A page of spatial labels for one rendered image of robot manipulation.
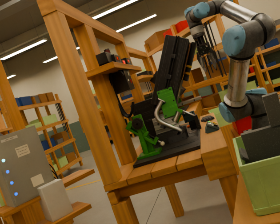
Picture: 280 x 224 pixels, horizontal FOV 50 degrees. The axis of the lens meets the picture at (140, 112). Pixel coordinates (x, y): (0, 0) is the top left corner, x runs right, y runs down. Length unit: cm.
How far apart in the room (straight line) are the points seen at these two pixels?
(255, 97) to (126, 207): 90
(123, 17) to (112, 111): 977
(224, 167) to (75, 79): 90
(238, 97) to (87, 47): 103
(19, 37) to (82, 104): 937
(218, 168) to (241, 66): 52
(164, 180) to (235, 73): 69
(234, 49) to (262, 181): 56
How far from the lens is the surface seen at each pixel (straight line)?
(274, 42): 1068
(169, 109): 215
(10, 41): 1113
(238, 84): 146
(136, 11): 1155
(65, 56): 167
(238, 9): 157
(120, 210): 172
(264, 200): 104
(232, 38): 131
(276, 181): 102
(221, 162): 156
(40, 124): 776
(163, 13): 1134
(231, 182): 160
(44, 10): 174
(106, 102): 199
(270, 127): 107
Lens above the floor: 126
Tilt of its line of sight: 2 degrees down
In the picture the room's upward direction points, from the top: 19 degrees counter-clockwise
